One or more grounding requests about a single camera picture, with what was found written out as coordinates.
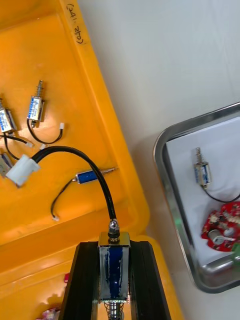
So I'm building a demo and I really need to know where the round red circuit board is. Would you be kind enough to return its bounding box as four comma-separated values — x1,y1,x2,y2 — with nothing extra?
201,202,240,268

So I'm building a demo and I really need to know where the white paper sheet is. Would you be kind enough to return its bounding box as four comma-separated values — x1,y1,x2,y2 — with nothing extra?
165,116,240,267

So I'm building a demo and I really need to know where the blue-label metal solenoid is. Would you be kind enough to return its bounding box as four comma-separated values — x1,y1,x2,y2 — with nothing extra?
193,146,240,204
5,145,132,320
26,79,66,146
50,166,119,222
0,143,47,179
0,98,35,149

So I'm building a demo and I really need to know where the steel tray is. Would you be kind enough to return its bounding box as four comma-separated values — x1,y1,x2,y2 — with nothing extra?
153,101,240,295

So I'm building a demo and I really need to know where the yellow-orange plastic bin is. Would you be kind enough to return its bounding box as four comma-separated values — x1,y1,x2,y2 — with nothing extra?
0,233,185,320
0,0,151,247

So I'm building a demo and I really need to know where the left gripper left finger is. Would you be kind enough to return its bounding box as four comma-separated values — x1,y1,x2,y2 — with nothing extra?
58,241,101,320

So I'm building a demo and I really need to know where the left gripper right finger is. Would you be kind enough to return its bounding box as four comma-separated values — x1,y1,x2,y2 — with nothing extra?
129,240,172,320

